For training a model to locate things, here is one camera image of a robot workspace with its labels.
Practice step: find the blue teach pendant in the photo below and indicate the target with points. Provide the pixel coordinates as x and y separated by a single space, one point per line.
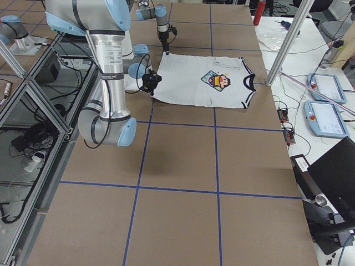
327 85
325 120

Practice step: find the lower blue teach pendant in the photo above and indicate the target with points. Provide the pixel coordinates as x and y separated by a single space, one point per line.
325 120

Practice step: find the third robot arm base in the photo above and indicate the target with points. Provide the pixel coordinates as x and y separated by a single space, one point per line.
14 32

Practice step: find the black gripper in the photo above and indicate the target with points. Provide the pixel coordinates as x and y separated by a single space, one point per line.
163 37
153 86

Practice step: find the upper blue teach pendant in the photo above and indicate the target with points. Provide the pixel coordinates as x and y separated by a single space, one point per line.
327 85

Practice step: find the aluminium side frame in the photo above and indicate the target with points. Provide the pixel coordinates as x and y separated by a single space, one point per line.
38 128

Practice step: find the grey cartoon print t-shirt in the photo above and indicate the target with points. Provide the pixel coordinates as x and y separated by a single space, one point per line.
205 81

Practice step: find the black laptop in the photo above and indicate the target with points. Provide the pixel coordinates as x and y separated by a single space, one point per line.
333 173

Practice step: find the lower orange usb hub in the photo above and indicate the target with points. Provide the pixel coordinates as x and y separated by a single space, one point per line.
289 135

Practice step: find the aluminium frame post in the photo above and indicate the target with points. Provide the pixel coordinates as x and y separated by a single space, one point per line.
296 25

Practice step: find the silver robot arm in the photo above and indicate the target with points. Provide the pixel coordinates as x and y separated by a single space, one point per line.
105 119
148 10

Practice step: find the red bottle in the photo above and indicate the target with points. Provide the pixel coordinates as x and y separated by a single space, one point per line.
259 12

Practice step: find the clear plastic bag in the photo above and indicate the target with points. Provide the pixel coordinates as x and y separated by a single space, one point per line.
273 39

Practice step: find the black power adapter box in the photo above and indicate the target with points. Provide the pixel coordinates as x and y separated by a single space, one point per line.
49 71

